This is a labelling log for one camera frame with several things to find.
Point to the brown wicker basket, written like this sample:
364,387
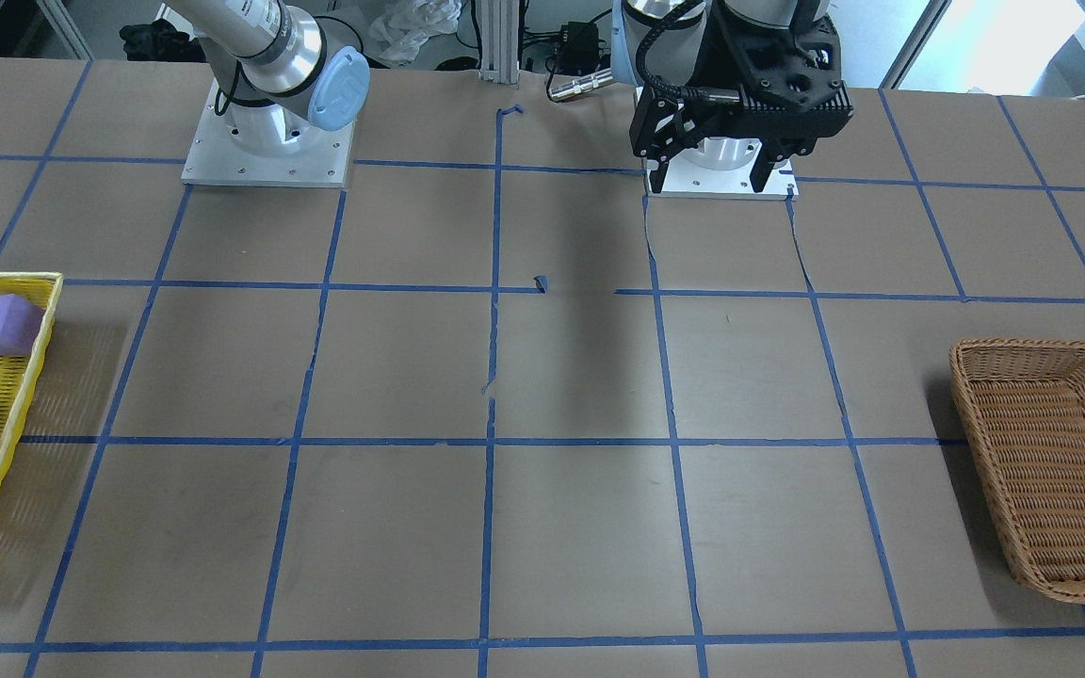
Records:
1022,407

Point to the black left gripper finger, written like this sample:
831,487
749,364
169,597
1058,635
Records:
772,152
660,130

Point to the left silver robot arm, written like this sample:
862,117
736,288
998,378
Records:
647,50

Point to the aluminium frame post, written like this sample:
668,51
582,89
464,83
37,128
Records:
499,40

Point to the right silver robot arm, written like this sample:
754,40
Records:
281,73

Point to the black cloth bundle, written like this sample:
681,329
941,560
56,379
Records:
160,42

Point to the purple sponge block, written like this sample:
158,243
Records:
20,325

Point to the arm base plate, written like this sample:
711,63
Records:
720,168
269,155

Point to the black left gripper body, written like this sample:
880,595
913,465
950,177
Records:
725,58

